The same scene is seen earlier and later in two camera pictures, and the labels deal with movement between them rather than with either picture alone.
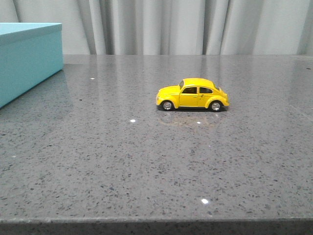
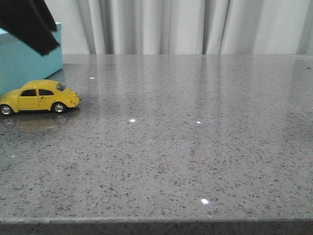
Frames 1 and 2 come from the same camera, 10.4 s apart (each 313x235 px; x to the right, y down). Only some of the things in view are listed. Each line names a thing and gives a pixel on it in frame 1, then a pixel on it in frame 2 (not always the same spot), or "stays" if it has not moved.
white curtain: (172, 27) stays
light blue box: (30, 53) stays
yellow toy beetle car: (192, 93) to (38, 94)
